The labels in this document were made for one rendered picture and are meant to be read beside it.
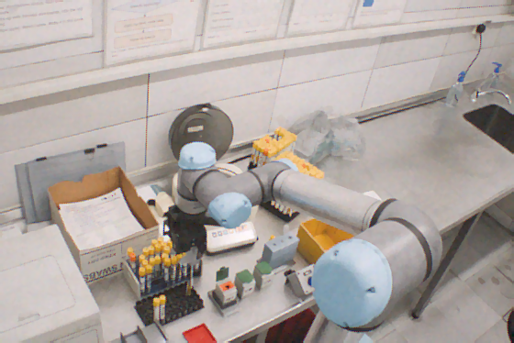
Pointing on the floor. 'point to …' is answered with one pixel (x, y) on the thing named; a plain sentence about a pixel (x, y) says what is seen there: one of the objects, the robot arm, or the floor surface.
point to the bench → (472, 152)
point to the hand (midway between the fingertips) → (193, 259)
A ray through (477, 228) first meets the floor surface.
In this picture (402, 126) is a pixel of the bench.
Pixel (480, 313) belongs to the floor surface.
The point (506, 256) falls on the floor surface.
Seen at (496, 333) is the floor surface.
